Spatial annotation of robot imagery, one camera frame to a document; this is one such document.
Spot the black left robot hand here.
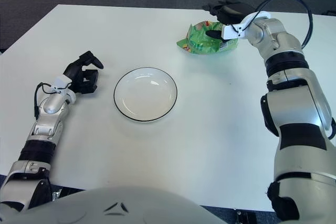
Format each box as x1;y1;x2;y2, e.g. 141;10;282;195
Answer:
64;50;104;95

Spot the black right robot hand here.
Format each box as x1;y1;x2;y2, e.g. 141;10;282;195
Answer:
201;0;255;44

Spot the green snack chips bag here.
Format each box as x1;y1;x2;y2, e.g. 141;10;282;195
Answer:
176;20;239;55

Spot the white plate black rim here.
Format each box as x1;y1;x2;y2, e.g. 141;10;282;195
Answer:
113;66;179;124

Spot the grey robot torso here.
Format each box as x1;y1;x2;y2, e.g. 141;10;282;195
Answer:
0;186;229;224

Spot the black stand part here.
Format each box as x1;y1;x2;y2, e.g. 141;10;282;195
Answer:
235;209;258;224

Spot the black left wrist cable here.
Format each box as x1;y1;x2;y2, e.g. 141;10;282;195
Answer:
34;82;71;120

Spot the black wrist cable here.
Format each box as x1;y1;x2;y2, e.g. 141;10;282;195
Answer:
34;82;71;120
243;0;314;49

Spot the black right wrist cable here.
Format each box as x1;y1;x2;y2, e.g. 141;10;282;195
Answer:
243;0;314;49

